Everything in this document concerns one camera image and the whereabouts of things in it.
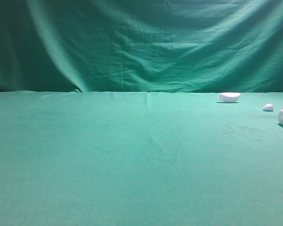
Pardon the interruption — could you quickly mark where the white oval case lid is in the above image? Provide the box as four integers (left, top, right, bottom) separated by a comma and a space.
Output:
218, 92, 241, 103

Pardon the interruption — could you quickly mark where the green backdrop curtain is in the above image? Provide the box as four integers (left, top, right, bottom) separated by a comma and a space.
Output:
0, 0, 283, 93

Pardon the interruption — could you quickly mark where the small white earbud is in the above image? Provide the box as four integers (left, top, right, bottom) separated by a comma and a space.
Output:
262, 104, 274, 112

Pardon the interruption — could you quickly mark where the green table cloth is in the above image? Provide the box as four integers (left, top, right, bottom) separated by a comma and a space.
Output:
0, 91, 283, 226

